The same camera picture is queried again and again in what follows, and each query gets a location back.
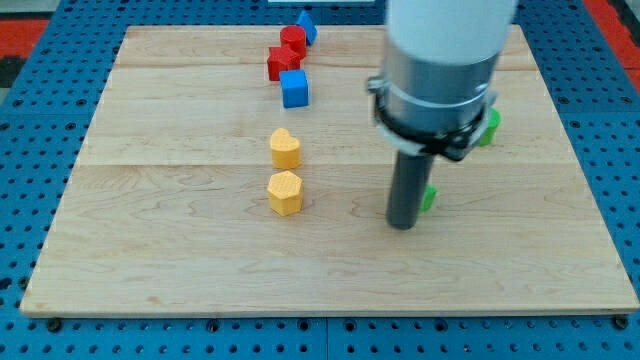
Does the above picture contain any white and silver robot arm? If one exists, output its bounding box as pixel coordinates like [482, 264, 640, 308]
[367, 0, 517, 161]

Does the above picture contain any blue triangle block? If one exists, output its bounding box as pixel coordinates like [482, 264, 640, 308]
[296, 10, 318, 46]

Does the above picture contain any yellow hexagon block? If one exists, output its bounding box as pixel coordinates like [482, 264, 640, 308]
[267, 171, 303, 216]

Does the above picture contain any yellow heart block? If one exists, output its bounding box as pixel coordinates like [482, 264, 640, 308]
[269, 128, 302, 170]

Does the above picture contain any dark grey cylindrical pointer rod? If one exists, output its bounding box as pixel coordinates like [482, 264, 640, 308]
[386, 151, 434, 230]

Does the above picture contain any light wooden board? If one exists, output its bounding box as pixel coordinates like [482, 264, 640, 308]
[21, 26, 639, 318]

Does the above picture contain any blue cube block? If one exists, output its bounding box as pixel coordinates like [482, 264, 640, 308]
[280, 69, 309, 109]

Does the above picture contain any green star block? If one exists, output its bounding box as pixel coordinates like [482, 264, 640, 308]
[420, 185, 438, 212]

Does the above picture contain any red star block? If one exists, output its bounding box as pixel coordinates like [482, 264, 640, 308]
[266, 45, 302, 81]

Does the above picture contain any red cylinder block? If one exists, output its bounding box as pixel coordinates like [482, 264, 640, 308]
[279, 25, 306, 59]

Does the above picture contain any green cylinder block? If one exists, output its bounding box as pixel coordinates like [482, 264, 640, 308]
[478, 108, 501, 147]

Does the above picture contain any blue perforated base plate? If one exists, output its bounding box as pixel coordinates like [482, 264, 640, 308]
[1, 0, 639, 359]

